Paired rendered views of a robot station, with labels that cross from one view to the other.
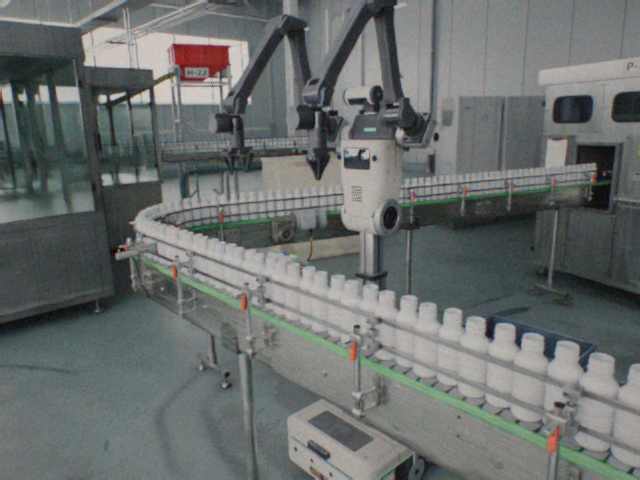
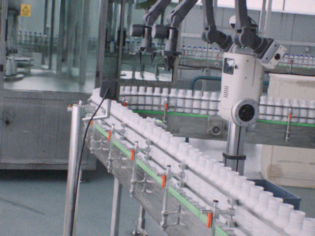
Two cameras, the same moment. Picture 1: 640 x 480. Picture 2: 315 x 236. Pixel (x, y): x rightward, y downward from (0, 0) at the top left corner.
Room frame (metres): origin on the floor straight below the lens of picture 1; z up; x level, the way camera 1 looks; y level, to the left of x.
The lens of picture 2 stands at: (-1.40, -1.26, 1.60)
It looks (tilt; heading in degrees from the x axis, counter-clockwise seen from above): 8 degrees down; 24
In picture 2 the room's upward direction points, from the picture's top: 5 degrees clockwise
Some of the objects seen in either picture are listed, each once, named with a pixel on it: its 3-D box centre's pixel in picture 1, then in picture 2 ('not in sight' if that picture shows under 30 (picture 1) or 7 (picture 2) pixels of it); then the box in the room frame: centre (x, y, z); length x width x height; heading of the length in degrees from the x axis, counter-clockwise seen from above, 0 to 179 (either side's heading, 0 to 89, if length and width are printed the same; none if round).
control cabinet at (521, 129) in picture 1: (512, 158); not in sight; (7.68, -3.15, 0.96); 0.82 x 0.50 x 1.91; 114
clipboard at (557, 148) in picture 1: (555, 155); not in sight; (4.59, -2.29, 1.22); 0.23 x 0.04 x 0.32; 24
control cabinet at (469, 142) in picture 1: (466, 161); not in sight; (7.33, -2.32, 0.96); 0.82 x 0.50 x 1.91; 114
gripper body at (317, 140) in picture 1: (317, 141); (171, 46); (1.49, -0.02, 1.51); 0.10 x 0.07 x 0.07; 131
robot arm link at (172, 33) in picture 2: (315, 120); (171, 34); (1.49, -0.02, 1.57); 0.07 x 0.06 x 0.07; 132
